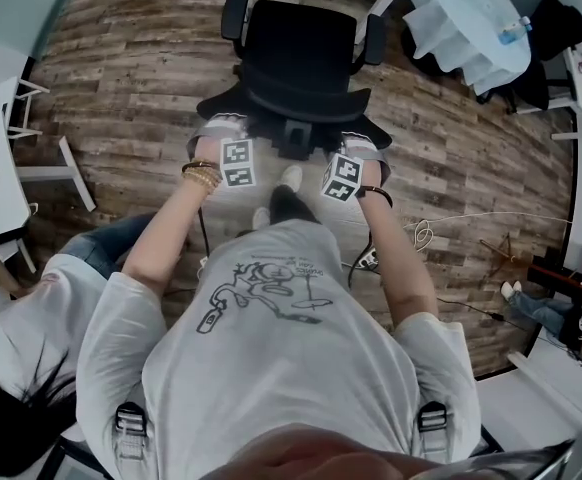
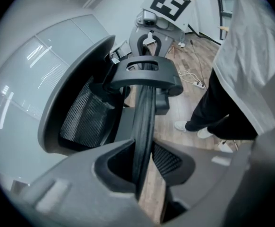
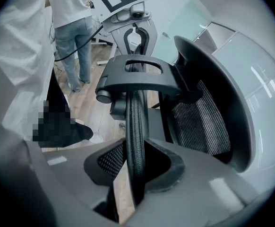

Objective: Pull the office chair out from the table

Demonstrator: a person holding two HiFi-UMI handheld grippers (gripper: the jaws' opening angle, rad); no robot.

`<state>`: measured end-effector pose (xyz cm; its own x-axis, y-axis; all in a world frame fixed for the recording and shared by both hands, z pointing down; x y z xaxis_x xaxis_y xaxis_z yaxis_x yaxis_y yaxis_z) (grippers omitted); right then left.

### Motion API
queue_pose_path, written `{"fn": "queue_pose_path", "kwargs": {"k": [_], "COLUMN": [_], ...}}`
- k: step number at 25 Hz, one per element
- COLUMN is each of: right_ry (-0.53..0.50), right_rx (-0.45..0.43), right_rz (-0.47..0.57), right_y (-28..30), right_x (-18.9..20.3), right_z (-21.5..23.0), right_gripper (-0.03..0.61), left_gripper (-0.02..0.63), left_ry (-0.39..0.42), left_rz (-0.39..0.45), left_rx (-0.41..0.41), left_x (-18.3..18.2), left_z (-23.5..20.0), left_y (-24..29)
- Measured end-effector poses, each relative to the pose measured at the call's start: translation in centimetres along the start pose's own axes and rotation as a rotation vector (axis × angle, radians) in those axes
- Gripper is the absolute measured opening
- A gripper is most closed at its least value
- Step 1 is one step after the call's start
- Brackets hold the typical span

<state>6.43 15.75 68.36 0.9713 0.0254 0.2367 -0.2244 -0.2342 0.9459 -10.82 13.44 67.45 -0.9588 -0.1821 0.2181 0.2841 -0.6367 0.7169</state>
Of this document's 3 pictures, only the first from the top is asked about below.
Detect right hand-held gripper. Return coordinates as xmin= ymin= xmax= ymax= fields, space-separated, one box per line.
xmin=319 ymin=132 xmax=393 ymax=202

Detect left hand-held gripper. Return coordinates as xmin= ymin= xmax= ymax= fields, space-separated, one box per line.
xmin=187 ymin=112 xmax=257 ymax=189

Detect black office chair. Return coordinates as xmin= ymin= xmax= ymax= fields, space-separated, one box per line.
xmin=195 ymin=0 xmax=393 ymax=162

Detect person's left forearm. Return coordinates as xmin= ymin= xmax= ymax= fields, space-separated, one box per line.
xmin=120 ymin=160 xmax=222 ymax=289

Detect person's right forearm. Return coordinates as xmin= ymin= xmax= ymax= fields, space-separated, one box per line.
xmin=358 ymin=187 xmax=440 ymax=329

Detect person's dark trousers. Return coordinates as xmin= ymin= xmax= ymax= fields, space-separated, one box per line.
xmin=269 ymin=185 xmax=322 ymax=229

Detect round table with pale cloth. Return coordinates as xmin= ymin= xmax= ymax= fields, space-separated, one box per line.
xmin=401 ymin=0 xmax=532 ymax=97

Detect clear water bottle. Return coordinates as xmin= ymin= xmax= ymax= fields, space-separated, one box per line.
xmin=498 ymin=15 xmax=533 ymax=45

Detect large white desk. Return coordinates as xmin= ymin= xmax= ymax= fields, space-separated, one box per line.
xmin=0 ymin=75 xmax=97 ymax=274

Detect wooden stand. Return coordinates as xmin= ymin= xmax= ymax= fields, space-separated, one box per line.
xmin=479 ymin=232 xmax=582 ymax=302

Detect person in white t-shirt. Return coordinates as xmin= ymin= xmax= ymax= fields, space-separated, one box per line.
xmin=75 ymin=219 xmax=482 ymax=480

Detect dark bracelet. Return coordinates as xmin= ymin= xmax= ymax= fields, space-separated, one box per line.
xmin=356 ymin=185 xmax=394 ymax=208

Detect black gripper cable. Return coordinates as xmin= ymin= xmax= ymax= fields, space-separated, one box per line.
xmin=196 ymin=207 xmax=211 ymax=274
xmin=348 ymin=232 xmax=380 ymax=289

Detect white cable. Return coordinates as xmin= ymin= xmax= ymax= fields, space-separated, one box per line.
xmin=401 ymin=211 xmax=572 ymax=265

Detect grey strap buckle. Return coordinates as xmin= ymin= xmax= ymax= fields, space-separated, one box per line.
xmin=417 ymin=401 xmax=453 ymax=458
xmin=114 ymin=401 xmax=148 ymax=462

